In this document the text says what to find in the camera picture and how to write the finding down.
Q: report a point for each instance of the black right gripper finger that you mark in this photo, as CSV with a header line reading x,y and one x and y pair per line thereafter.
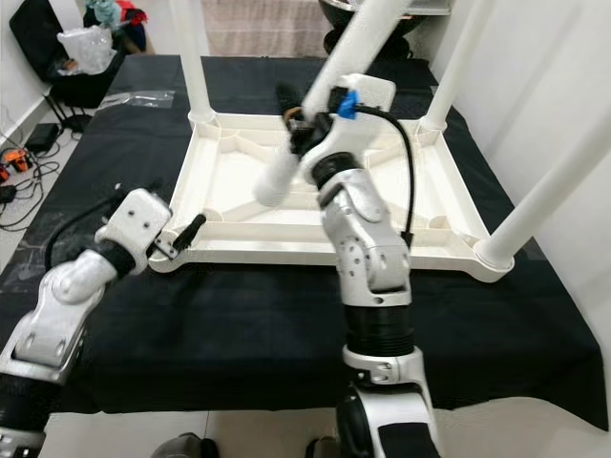
x,y
291,103

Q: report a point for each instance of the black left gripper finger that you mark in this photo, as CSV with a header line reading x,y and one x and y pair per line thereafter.
x,y
191,232

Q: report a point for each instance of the white plastic table top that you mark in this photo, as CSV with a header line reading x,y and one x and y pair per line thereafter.
x,y
296,243

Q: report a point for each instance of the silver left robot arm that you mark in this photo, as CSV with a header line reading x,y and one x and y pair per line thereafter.
x,y
57,315

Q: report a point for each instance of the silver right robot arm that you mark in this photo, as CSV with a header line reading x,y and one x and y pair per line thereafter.
x,y
372,258

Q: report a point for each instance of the beige striped cloth cover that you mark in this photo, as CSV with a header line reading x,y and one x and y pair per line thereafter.
x,y
258,29

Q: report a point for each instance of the black round basin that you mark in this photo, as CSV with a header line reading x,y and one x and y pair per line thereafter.
x,y
410,29

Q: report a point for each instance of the black power adapter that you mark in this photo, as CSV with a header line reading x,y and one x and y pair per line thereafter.
x,y
43,136

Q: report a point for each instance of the orange black battery pack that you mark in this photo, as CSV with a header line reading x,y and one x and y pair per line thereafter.
x,y
18,160

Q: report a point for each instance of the red cloth bundle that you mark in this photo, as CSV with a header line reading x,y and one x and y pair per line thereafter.
x,y
132,14

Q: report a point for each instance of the teal cloth bundle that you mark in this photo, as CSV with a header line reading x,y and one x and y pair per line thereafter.
x,y
103,11

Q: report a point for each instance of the clear plastic bag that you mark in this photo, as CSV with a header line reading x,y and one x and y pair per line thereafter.
x,y
86,48

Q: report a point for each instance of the black fabric bag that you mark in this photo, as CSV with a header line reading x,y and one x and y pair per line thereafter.
x,y
33,33

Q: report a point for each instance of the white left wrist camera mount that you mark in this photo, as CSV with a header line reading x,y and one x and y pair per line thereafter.
x,y
143,219

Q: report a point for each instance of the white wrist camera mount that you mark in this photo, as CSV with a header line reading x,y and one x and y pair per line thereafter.
x,y
143,219
368,119

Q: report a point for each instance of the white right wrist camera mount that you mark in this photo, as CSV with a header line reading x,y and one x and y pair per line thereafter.
x,y
368,119

